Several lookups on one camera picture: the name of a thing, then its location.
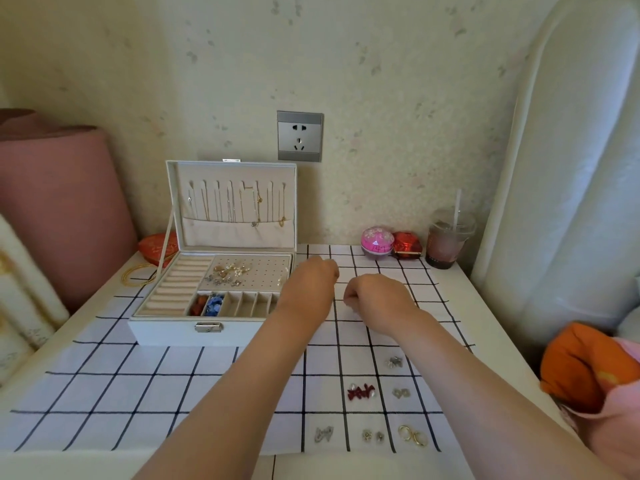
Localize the person's right hand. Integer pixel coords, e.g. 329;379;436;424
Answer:
342;273;421;338

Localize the person's left hand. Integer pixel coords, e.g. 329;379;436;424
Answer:
277;255;341;321

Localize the white wooden jewelry box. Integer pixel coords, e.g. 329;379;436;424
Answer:
128;159;299;348

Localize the person's left forearm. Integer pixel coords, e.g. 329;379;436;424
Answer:
132;309;333;480

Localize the person's right forearm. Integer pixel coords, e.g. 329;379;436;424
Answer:
392;309;626;480

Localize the pink round trinket box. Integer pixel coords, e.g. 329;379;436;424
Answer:
361;226;395;259

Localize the red faceted gift box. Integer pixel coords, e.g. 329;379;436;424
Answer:
392;231;423;259

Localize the red heart-shaped box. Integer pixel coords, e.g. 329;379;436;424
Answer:
137;232;179;268

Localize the clear plastic drink cup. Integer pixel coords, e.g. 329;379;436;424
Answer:
425;208;477;269

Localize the thin gold bangle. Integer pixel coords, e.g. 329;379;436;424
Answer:
121;263;159;288

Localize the orange plush cushion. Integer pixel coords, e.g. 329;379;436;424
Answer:
539;322;640;413

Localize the white black-grid table cloth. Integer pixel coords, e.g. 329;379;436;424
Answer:
9;244;476;455

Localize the white padded headboard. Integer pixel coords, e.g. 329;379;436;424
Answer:
469;0;640;355

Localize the pink rolled mat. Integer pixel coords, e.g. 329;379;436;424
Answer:
0;108;139;313

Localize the pink plaid blanket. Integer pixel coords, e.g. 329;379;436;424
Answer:
559;337;640;475

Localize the cream gold floral curtain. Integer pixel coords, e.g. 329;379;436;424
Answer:
0;214;71;385

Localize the row of thin chain necklaces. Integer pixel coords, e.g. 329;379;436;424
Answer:
185;180;289;229

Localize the grey wall socket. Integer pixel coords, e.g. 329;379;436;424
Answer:
277;110;325;163

